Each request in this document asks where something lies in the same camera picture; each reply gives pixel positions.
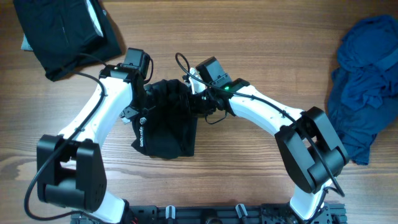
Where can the folded black garment stack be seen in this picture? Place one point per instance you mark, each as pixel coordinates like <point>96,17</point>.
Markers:
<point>66,34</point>

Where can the black t-shirt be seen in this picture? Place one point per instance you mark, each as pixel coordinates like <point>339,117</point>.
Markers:
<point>165,128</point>

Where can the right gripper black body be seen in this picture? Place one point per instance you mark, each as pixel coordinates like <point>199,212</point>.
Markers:
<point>202,102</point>

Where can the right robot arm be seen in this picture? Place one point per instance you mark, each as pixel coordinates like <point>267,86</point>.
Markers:
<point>312,153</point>

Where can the folded grey garment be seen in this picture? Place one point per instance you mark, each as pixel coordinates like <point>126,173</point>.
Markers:
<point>25,45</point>

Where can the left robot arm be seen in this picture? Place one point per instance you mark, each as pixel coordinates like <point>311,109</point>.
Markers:
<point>70,169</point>

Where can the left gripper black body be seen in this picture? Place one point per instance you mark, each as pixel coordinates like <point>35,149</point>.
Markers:
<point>140,103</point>

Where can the black mounting rail base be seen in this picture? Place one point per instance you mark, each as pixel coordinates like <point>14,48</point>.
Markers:
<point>265,213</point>

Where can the blue garment pile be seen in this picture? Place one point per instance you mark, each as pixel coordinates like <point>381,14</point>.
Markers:
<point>363,99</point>

